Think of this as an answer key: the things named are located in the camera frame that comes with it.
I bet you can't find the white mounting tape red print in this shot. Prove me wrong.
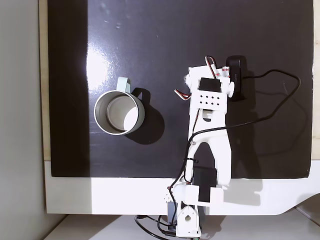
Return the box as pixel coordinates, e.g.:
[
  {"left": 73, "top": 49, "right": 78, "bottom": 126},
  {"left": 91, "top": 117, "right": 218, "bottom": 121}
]
[{"left": 214, "top": 66, "right": 231, "bottom": 78}]

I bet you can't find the black table mat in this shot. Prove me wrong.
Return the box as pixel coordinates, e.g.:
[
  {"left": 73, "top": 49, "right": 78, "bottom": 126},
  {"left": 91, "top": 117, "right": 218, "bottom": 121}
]
[{"left": 47, "top": 0, "right": 315, "bottom": 180}]

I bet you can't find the pale green mug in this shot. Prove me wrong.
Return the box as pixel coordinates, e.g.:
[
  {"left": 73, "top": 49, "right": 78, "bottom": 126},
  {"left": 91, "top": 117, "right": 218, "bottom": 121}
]
[{"left": 93, "top": 77, "right": 146, "bottom": 136}]

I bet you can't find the grey table clamp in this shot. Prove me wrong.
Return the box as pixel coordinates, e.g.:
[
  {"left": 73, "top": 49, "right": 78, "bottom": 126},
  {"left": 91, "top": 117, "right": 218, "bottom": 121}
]
[{"left": 166, "top": 199, "right": 179, "bottom": 224}]

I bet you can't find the red white black servo wire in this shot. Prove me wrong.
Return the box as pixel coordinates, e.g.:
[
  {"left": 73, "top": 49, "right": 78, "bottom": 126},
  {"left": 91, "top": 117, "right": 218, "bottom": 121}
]
[
  {"left": 174, "top": 87, "right": 194, "bottom": 101},
  {"left": 205, "top": 56, "right": 219, "bottom": 80}
]

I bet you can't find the black oval camera box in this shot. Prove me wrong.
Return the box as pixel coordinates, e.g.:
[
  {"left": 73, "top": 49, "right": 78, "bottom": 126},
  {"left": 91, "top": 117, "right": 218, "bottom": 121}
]
[{"left": 226, "top": 55, "right": 247, "bottom": 102}]

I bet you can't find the black camera cable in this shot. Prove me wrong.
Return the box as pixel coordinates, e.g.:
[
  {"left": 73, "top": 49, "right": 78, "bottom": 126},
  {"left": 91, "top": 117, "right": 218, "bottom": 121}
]
[{"left": 168, "top": 69, "right": 302, "bottom": 201}]

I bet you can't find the black base power cable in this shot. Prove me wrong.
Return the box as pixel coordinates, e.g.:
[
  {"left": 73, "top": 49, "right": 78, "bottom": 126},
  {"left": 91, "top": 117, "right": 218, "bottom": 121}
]
[{"left": 134, "top": 214, "right": 179, "bottom": 239}]

